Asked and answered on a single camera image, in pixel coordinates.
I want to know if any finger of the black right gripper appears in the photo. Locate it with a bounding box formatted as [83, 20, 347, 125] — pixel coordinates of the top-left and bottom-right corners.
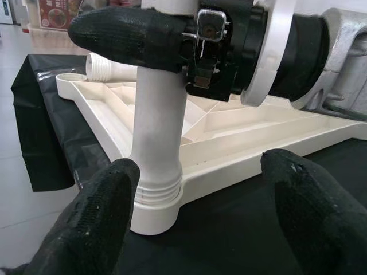
[68, 5, 188, 73]

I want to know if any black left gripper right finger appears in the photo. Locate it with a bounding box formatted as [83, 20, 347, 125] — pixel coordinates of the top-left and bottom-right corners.
[260, 148, 367, 275]

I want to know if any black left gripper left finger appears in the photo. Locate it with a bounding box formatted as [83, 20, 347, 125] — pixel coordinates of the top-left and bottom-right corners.
[11, 158, 142, 275]

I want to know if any white threaded plastic table leg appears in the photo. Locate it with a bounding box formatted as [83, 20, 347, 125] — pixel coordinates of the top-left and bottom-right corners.
[128, 0, 199, 207]
[85, 53, 139, 84]

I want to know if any white plastic children table top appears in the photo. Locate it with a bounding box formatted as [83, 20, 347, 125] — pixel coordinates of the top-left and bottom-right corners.
[56, 73, 367, 237]

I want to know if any red print carton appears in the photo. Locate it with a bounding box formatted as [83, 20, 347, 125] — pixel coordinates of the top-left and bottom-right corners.
[38, 0, 73, 29]

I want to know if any beige table cover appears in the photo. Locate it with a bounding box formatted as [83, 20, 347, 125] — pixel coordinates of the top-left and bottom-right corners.
[28, 25, 76, 44]

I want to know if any clear plastic bag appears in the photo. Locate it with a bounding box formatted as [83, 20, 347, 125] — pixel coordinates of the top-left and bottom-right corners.
[33, 66, 87, 85]

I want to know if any black tablecloth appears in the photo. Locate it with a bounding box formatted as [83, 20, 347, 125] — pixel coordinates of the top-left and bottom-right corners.
[10, 53, 367, 275]

